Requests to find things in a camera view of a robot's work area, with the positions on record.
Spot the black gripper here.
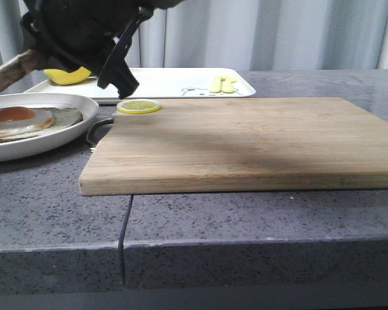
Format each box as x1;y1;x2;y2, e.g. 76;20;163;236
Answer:
21;1;178;99

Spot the white bread slice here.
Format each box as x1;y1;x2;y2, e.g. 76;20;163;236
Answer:
0;49;48;93

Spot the white round plate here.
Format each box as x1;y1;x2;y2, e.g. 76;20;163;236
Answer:
0;93;99;162

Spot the bottom bread slice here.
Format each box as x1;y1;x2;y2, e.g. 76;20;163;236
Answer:
0;108;83;143

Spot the white bear tray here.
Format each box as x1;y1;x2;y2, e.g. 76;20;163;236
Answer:
26;68;256;103

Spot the yellow lemon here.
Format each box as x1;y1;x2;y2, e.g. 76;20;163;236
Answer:
43;67;91;85

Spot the lemon slice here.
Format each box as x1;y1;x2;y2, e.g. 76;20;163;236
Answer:
116;99;162;114

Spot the fried egg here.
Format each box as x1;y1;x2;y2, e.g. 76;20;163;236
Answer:
0;107;54;138

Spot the grey curtain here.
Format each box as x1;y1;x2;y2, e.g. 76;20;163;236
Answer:
0;0;388;72

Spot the yellow plastic fork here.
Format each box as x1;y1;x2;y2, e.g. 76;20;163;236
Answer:
208;76;225;94

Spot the wooden cutting board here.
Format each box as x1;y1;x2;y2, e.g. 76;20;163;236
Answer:
79;98;388;196

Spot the metal cutting board handle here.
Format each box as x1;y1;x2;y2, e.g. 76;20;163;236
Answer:
86;116;114;147

